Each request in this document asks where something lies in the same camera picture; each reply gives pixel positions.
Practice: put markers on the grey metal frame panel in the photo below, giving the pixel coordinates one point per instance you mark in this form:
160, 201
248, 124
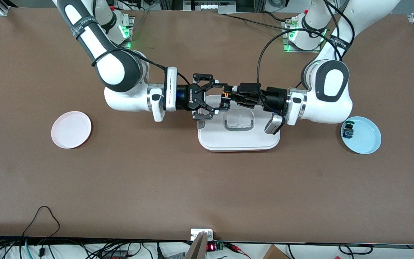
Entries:
210, 5

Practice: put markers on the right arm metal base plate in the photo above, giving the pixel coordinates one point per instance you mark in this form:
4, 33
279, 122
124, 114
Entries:
129, 32

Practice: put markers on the grey slanted beam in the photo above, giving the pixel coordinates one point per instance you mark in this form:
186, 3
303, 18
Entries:
196, 250

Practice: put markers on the white round plate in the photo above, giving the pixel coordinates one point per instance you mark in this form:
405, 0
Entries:
71, 130

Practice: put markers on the small white box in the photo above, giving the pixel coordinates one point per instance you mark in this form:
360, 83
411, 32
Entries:
198, 233

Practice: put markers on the small aluminium corner bracket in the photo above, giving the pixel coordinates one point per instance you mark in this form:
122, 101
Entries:
4, 12

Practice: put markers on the brown cardboard box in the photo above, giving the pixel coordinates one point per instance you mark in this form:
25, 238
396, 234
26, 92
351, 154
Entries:
275, 253

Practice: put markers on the light blue round plate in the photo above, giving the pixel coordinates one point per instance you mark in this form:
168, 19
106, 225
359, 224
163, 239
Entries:
367, 136

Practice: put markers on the red digit display module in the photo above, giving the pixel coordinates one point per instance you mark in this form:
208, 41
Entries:
211, 247

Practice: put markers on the blue green push-button switch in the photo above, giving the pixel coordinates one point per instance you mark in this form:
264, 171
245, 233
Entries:
348, 131

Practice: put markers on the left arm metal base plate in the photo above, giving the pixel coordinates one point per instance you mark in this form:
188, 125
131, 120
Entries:
302, 51

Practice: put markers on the orange push-button switch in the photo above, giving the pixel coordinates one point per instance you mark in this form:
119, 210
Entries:
225, 95

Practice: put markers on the white lidded lunch box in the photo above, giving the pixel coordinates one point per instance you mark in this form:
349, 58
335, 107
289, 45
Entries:
239, 142

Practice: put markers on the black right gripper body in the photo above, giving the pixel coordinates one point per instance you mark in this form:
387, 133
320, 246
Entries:
189, 98

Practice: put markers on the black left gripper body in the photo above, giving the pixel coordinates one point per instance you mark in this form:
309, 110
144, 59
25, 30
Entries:
274, 97

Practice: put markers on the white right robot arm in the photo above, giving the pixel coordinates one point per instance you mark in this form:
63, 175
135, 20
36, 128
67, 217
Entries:
113, 68

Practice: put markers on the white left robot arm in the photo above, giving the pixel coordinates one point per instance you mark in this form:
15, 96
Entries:
332, 82

